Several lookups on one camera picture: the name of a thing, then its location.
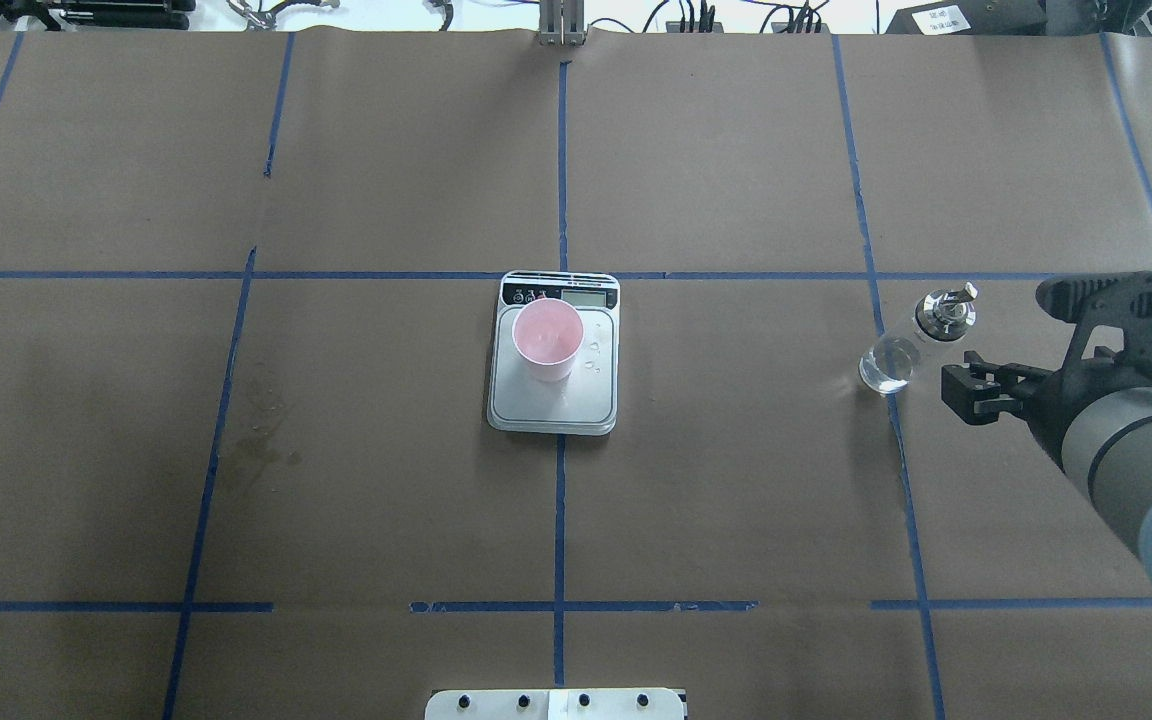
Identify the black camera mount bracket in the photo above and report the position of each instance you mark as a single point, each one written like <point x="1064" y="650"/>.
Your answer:
<point x="1089" y="301"/>

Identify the silver digital kitchen scale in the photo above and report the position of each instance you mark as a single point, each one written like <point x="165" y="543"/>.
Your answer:
<point x="586" y="402"/>

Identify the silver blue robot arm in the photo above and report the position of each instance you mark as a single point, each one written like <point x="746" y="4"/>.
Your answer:
<point x="1092" y="417"/>

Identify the pink paper cup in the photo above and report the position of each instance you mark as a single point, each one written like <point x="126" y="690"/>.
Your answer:
<point x="548" y="335"/>

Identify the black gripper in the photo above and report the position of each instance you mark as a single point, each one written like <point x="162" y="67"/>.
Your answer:
<point x="1044" y="405"/>

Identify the aluminium frame post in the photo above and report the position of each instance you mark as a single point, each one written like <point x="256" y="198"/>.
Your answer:
<point x="562" y="23"/>

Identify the clear glass sauce bottle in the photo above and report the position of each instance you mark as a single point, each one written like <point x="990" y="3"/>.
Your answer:
<point x="938" y="322"/>

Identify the black box with label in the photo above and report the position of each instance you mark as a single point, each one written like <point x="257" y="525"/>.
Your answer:
<point x="992" y="18"/>

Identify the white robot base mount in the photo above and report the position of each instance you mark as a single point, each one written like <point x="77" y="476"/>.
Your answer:
<point x="559" y="703"/>

